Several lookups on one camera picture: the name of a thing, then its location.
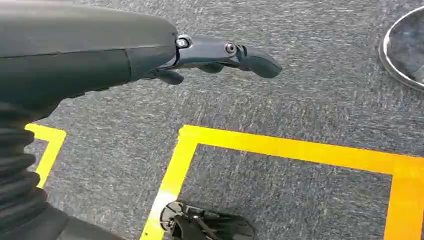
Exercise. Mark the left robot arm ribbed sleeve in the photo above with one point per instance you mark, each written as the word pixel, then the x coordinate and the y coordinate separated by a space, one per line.
pixel 20 185

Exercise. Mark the yellow tape outline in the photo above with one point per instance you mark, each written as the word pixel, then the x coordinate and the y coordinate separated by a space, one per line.
pixel 285 150
pixel 49 149

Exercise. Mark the round chrome rimmed base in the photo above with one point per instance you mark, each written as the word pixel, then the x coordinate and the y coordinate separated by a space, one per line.
pixel 386 63

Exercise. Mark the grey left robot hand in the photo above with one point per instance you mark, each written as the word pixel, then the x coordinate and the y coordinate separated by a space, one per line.
pixel 82 49

